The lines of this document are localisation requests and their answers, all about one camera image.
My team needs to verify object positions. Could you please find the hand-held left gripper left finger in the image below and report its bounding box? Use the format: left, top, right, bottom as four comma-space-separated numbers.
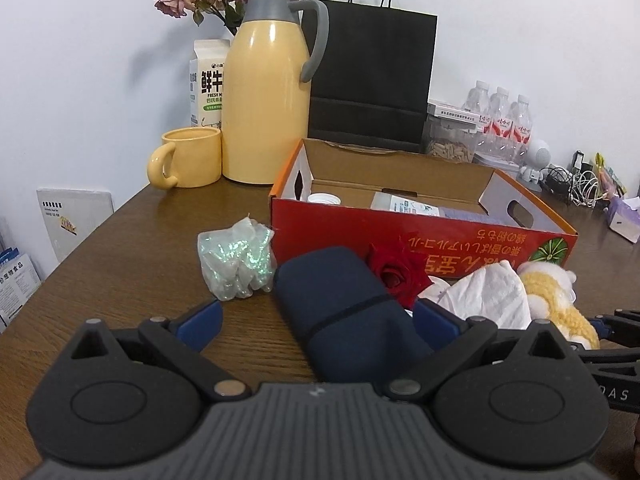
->
71, 298, 251, 403

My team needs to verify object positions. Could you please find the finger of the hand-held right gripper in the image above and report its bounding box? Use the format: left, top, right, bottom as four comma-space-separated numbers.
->
591, 309, 640, 347

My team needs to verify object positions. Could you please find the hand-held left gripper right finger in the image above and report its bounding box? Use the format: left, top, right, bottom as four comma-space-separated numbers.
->
387, 298, 568, 403

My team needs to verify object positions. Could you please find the red fabric rose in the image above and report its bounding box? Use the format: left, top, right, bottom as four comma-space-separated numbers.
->
367, 237, 433, 311

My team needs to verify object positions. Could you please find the white tissue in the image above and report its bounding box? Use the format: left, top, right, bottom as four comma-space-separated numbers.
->
417, 264, 532, 331

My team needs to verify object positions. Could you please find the iridescent plastic bag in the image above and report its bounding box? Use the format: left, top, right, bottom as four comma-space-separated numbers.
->
197, 216, 277, 302

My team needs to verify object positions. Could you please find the yellow plush toy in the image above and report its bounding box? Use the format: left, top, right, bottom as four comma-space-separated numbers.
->
517, 261, 601, 350

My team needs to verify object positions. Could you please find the navy fabric pouch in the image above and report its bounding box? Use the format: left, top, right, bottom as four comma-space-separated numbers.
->
273, 246, 433, 385

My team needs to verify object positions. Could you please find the clear plastic container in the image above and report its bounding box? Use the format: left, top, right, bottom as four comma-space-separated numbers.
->
370, 191, 446, 217

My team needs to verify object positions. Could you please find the red cardboard box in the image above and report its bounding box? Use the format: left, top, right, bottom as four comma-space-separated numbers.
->
270, 138, 578, 281

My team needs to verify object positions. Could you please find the purple tissue box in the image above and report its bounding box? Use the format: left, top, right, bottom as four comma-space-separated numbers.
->
607, 196, 640, 243

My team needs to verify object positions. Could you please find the colourful snack packet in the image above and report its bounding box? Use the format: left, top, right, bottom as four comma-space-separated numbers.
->
594, 152, 626, 198

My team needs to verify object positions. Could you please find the yellow mug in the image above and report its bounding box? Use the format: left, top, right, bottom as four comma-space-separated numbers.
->
147, 127, 222, 190

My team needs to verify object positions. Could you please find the white printed board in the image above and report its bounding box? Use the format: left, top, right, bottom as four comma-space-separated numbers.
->
36, 187, 115, 263

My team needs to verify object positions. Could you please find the clear jar of nuts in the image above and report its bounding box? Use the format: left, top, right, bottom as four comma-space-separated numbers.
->
425, 122, 478, 163

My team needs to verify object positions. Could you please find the blue white packet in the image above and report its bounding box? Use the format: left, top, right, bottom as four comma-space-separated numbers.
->
0, 247, 43, 333

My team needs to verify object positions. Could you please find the white round robot toy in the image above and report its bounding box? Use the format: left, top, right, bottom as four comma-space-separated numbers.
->
520, 138, 552, 183

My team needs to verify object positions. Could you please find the flat white box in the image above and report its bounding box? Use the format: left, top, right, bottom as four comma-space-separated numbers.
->
426, 101, 482, 124

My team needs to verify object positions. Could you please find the clear water bottle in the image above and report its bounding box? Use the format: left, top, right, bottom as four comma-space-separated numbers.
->
462, 80, 490, 131
509, 93, 533, 147
487, 86, 512, 137

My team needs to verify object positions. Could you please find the yellow thermos jug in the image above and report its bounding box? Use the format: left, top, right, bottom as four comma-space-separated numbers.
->
221, 0, 330, 185

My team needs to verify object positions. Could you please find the white milk carton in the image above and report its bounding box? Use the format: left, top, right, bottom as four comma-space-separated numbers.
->
189, 39, 232, 130

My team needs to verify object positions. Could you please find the black paper bag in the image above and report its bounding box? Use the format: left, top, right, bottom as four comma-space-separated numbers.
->
300, 0, 438, 153

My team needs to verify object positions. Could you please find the white cable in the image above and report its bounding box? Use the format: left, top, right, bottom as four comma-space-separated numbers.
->
570, 170, 601, 207

